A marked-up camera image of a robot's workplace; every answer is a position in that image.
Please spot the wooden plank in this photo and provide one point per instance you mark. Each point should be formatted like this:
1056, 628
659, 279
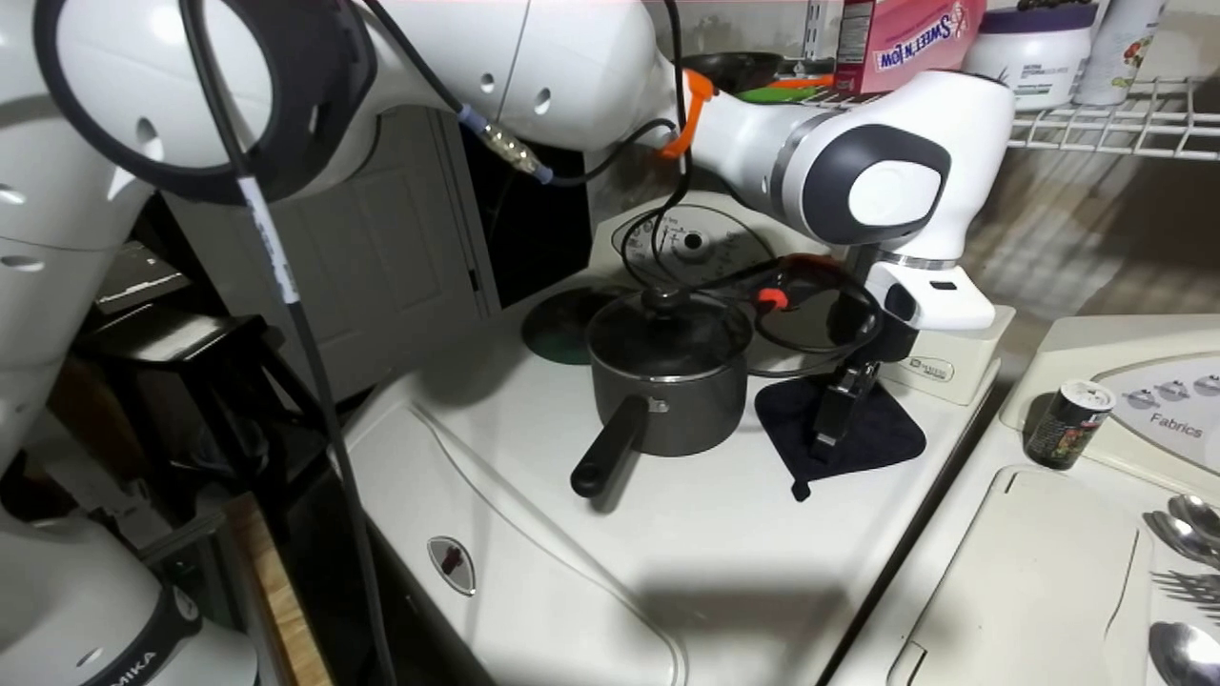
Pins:
281, 594

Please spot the white dryer machine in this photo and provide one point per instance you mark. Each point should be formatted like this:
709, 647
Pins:
1016, 574

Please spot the black stool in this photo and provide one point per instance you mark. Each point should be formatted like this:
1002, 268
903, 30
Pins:
192, 381

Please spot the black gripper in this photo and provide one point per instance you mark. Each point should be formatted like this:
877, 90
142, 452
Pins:
877, 330

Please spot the silver fork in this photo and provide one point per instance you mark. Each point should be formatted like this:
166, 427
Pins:
1185, 589

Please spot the white panel door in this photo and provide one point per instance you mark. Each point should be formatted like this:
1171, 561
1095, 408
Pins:
384, 251

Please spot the white washing machine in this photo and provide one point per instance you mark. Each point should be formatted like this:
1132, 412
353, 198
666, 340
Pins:
709, 546

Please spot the pink sweetener box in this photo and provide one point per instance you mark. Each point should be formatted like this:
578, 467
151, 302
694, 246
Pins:
908, 42

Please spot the tall white spray bottle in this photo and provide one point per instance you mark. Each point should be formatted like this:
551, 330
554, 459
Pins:
1117, 49

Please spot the large silver spoon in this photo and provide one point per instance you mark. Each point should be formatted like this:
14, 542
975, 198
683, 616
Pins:
1183, 654

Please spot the white tub purple lid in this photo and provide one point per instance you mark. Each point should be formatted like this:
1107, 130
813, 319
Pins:
1030, 57

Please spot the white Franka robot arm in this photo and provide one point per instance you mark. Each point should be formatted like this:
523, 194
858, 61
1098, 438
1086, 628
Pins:
536, 61

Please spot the small dark jar white lid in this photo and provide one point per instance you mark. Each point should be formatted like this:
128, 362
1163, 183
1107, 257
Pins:
1063, 426

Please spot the flat black box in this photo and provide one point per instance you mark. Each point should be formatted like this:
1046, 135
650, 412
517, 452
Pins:
133, 279

